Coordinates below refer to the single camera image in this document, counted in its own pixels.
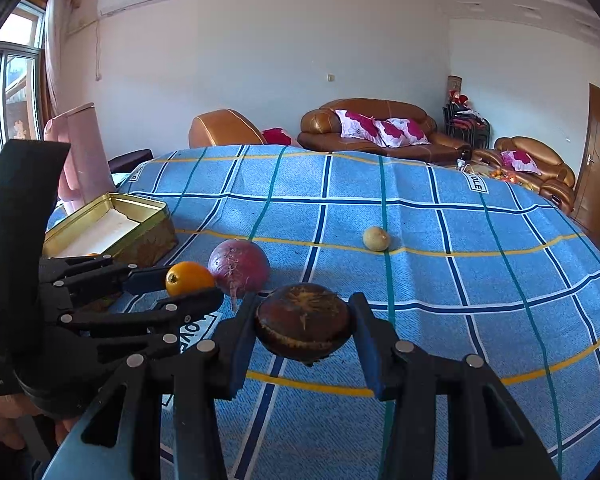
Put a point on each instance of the small yellow-green fruit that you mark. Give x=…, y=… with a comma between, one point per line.
x=376, y=238

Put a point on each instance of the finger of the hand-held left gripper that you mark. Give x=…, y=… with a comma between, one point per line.
x=190, y=305
x=147, y=279

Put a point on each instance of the brown leather armchair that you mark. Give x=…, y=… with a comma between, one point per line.
x=555, y=175
x=225, y=127

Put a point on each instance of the stacked black chairs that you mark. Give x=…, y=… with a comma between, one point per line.
x=467, y=127

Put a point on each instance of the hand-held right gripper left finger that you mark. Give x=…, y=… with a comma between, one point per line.
x=240, y=360

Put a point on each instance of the dark brown furniture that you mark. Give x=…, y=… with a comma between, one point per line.
x=130, y=161

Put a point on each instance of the purple onion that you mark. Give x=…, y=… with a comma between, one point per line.
x=240, y=265

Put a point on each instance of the dark brown mangosteen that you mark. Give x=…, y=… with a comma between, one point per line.
x=302, y=320

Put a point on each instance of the person's left hand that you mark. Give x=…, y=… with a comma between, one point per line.
x=0, y=422

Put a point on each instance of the long brown leather sofa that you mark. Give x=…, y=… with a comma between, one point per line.
x=320, y=130

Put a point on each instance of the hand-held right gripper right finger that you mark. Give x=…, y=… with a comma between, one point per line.
x=367, y=350

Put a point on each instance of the gold tin box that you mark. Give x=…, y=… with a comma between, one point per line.
x=150, y=240

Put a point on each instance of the pink curtain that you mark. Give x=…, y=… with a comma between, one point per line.
x=60, y=35

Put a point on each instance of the small orange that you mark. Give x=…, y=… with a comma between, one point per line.
x=185, y=277

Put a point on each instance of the window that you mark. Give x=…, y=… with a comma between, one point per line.
x=15, y=85

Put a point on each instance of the floral red white pillow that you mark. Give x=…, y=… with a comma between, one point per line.
x=357, y=125
x=402, y=131
x=520, y=161

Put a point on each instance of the blue plaid tablecloth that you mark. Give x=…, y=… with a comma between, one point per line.
x=430, y=260

